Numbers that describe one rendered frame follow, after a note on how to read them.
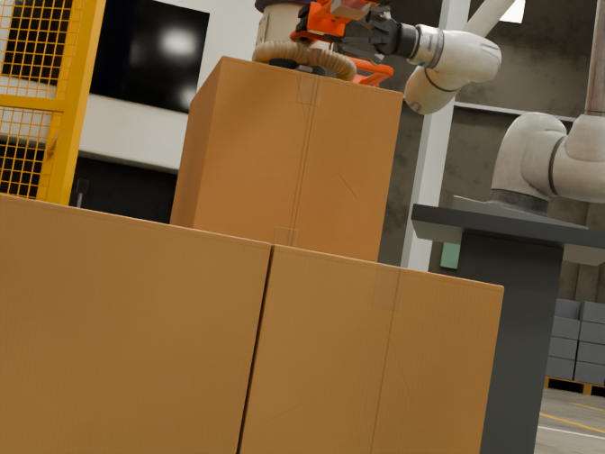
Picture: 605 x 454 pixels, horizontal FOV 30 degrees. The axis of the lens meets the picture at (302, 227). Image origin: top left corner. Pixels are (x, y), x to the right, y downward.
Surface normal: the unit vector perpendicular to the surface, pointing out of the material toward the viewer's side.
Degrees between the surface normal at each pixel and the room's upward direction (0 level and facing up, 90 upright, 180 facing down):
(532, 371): 90
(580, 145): 98
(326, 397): 90
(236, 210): 90
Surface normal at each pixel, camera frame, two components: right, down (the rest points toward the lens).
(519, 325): -0.13, -0.10
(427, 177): 0.27, -0.03
